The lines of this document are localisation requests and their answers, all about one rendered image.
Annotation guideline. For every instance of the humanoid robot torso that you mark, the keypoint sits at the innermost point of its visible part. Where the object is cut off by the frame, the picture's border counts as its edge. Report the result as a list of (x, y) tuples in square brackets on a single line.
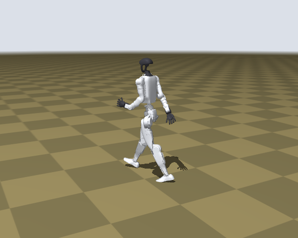
[(150, 93)]

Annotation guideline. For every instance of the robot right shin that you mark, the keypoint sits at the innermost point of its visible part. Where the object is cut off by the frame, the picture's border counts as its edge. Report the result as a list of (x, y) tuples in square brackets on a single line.
[(139, 150)]

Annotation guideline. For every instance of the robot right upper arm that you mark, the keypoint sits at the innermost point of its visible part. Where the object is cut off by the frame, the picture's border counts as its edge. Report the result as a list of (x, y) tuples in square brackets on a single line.
[(159, 89)]

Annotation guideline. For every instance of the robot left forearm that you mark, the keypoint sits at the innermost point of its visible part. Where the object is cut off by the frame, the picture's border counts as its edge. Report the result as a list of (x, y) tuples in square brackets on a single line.
[(134, 104)]

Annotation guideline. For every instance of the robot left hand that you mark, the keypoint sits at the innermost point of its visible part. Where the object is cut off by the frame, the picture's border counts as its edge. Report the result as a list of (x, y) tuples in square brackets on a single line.
[(121, 103)]

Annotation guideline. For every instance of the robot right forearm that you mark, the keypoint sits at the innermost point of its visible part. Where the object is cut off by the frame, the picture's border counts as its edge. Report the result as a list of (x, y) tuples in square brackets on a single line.
[(164, 103)]

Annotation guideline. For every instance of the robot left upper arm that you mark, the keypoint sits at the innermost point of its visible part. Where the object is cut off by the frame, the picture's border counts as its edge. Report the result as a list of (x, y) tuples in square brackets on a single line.
[(140, 87)]

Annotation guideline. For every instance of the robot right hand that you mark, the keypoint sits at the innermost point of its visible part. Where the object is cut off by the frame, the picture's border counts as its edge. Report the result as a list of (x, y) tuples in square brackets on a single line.
[(170, 117)]

